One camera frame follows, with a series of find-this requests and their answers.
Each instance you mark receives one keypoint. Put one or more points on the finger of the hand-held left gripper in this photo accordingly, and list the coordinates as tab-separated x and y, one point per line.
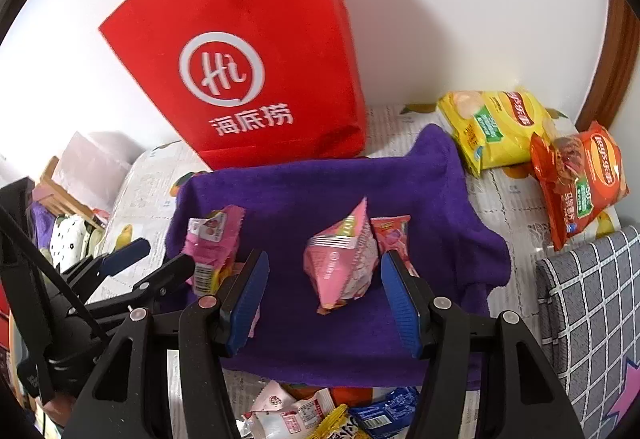
125	253
160	276

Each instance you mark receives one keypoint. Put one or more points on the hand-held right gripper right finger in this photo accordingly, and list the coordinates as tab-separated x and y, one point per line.
402	309

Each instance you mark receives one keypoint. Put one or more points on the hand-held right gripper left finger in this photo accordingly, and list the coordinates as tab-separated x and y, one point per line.
250	299

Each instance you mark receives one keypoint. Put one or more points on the pink printed snack packet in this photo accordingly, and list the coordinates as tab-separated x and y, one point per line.
210	239

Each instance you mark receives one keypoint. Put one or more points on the red pink snack packet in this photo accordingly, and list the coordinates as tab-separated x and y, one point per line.
395	236

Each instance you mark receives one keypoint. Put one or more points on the large pink snack packet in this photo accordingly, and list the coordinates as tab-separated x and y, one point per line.
340	269

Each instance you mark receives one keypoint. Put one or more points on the blue snack packet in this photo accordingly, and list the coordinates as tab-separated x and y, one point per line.
385	411

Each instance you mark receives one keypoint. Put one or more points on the white pink snack packet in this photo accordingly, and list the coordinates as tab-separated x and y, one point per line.
285	414

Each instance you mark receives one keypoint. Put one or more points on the purple towel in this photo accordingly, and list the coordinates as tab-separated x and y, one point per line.
310	189

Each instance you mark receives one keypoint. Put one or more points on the yellow snack packet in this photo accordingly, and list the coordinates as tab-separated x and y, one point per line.
335	426

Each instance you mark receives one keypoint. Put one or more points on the pale green cloth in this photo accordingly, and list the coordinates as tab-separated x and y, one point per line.
94	239

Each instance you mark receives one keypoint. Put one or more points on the white dotted cloth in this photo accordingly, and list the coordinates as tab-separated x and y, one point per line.
70	236

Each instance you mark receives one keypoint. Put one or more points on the light wooden rack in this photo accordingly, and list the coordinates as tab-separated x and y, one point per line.
65	206

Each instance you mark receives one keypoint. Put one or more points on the purple cloth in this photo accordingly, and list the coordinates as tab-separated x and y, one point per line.
42	224

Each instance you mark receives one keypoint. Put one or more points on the white shopping bag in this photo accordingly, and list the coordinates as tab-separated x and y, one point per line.
90	164

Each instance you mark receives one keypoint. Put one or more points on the grey checked folded cloth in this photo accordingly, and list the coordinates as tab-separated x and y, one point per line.
590	309

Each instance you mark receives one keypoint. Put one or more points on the yellow chip bag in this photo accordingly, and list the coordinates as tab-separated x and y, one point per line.
500	129

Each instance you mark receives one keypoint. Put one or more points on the orange red chip bag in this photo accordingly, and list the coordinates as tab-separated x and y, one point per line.
585	179

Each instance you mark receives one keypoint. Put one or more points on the red paper shopping bag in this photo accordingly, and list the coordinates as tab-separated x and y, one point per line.
250	19

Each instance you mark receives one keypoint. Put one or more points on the brown wooden door frame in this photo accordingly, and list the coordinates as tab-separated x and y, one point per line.
615	69

